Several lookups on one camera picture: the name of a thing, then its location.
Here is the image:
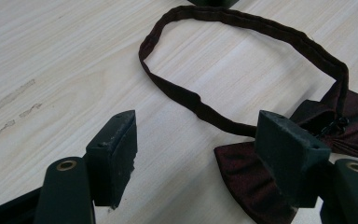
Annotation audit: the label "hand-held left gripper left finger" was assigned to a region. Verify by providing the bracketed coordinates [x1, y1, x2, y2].
[85, 109, 138, 210]

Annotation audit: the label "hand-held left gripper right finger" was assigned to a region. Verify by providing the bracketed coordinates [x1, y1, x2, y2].
[254, 109, 333, 209]

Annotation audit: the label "dark red bow tie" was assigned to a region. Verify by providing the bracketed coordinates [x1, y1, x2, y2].
[138, 5, 358, 224]

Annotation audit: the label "dark object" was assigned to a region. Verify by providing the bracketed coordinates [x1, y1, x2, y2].
[187, 0, 241, 9]

